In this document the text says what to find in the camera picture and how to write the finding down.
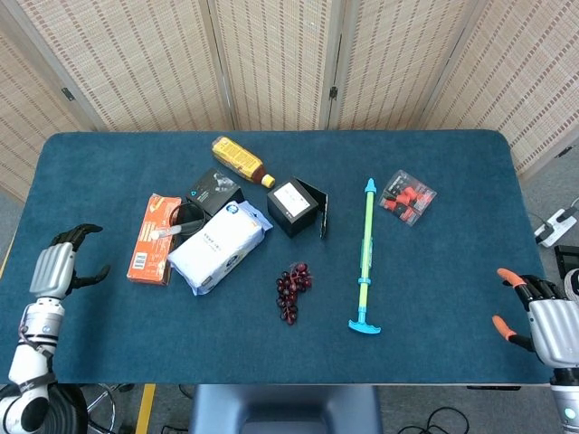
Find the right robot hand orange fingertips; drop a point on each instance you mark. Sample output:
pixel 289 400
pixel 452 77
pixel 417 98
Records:
pixel 554 330

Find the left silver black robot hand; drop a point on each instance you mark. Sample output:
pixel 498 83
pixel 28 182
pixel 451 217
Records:
pixel 52 269

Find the white tube with cap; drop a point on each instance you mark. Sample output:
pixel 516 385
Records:
pixel 165 232

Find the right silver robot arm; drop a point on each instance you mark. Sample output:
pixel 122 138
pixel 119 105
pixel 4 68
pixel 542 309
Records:
pixel 565 398

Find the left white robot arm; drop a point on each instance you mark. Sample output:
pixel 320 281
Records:
pixel 29 361

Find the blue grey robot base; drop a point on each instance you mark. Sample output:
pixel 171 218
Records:
pixel 285 409

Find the black round bowl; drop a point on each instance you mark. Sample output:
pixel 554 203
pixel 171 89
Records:
pixel 200 219

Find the black device on floor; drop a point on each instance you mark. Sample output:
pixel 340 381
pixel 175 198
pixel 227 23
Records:
pixel 565 260

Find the white power strip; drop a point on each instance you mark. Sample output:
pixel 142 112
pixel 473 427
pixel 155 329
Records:
pixel 554 228

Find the orange cardboard box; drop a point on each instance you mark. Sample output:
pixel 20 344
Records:
pixel 151 244

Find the blue felt table cover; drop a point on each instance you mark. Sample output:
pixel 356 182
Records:
pixel 429 294

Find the black stool chrome legs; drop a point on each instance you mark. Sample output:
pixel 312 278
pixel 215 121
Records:
pixel 68 411

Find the white tissue pack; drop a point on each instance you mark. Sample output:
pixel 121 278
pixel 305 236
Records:
pixel 217 248

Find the black box blue logo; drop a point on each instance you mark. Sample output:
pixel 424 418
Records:
pixel 212 187

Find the clear box red parts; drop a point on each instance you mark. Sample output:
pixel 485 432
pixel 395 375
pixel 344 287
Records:
pixel 407 199

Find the green blue toy water pump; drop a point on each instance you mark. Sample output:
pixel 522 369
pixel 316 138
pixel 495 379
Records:
pixel 367 253

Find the yellow label tea bottle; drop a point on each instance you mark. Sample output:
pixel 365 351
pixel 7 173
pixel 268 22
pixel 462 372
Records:
pixel 237 158

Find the dark red grape bunch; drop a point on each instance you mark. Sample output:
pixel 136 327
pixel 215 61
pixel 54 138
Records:
pixel 289 289

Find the black cube box white label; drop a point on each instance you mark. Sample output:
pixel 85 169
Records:
pixel 291 212

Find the woven folding screen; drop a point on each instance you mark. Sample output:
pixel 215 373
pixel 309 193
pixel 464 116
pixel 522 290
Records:
pixel 280 59

